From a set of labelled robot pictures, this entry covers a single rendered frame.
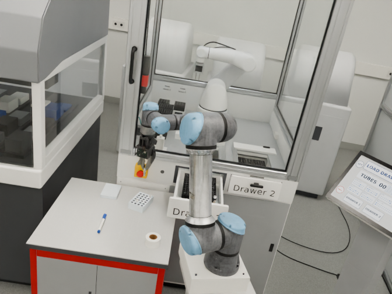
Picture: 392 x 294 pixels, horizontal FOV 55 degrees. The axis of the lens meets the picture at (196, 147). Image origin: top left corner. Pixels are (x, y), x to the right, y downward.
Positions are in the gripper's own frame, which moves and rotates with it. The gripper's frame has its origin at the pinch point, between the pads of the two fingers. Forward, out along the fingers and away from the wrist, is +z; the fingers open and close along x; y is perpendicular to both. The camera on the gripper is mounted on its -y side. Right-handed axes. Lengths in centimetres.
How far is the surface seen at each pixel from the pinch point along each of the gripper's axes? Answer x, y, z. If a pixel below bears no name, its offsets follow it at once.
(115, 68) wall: -196, -308, 46
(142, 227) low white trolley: 10.5, 20.1, 21.2
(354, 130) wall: 138, -377, 68
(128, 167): -15.6, -11.3, 10.3
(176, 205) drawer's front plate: 23.4, 12.0, 7.8
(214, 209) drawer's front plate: 41.3, 6.5, 7.0
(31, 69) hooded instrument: -48, 25, -45
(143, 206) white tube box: 5.2, 8.6, 17.7
